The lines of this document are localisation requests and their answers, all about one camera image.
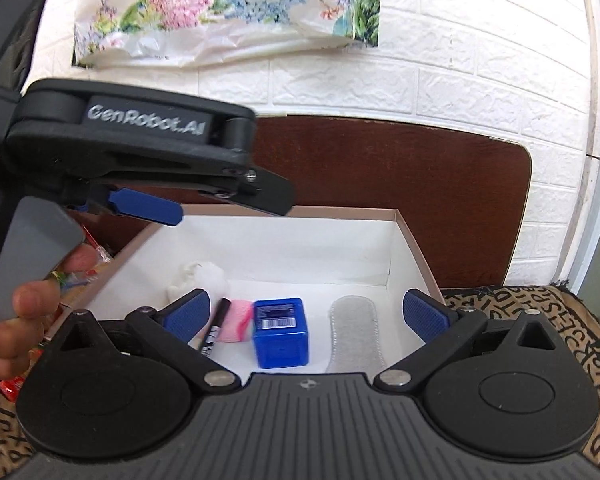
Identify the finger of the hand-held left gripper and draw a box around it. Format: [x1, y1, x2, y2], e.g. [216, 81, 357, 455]
[195, 166, 296, 217]
[106, 186, 184, 227]

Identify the person's left hand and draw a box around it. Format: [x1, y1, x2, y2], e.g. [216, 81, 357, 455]
[0, 244, 98, 381]

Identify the brown cardboard box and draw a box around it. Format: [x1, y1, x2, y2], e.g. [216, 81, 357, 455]
[40, 204, 446, 376]

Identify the floral plastic bag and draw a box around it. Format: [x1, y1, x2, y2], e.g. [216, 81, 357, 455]
[71, 0, 383, 68]

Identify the dark brown headboard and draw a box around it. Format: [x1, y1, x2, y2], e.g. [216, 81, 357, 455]
[245, 114, 533, 286]

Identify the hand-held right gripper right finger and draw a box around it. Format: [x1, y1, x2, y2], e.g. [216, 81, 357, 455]
[374, 288, 561, 393]

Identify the letter printed blanket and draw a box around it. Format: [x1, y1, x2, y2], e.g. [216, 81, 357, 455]
[0, 284, 600, 478]

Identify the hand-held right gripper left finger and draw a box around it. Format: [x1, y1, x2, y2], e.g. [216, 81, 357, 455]
[47, 288, 243, 393]

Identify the colourful plastic wrapper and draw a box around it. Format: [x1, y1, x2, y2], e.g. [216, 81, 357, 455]
[50, 225, 113, 291]

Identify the black marker pen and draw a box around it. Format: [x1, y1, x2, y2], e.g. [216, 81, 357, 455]
[196, 298, 232, 358]

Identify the red snack packet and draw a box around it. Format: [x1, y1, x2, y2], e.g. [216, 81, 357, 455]
[0, 377, 28, 403]

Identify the fabric shoe insole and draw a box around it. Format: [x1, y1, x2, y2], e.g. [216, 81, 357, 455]
[325, 296, 378, 375]

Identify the white sock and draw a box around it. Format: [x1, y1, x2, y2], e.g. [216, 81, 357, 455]
[166, 261, 231, 306]

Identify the pink sock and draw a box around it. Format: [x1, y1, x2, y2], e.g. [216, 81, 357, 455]
[215, 299, 256, 343]

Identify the blue cube box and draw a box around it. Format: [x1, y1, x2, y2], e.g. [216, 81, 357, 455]
[251, 298, 311, 370]

